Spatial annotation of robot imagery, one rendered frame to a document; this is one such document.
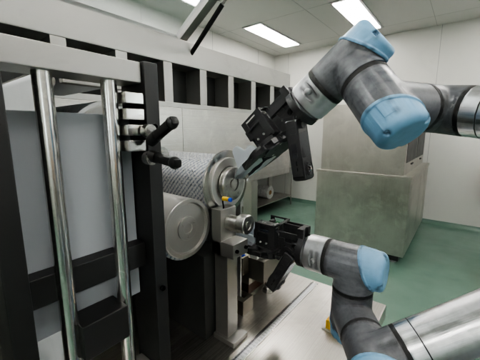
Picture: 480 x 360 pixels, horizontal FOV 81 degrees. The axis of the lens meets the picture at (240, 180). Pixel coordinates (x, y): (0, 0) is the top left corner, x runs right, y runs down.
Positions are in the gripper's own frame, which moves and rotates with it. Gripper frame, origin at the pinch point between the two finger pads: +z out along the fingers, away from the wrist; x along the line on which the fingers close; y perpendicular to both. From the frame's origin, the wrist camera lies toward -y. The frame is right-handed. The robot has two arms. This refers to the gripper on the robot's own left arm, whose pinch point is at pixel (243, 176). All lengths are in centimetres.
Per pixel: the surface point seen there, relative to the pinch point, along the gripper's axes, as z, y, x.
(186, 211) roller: 7.0, -1.7, 12.8
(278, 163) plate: 32, 19, -78
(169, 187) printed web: 14.9, 8.1, 7.2
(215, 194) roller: 4.7, -0.6, 5.7
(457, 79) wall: -67, 47, -449
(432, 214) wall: 64, -93, -449
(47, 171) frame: -10.2, -0.4, 39.6
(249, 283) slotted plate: 24.9, -20.9, -10.3
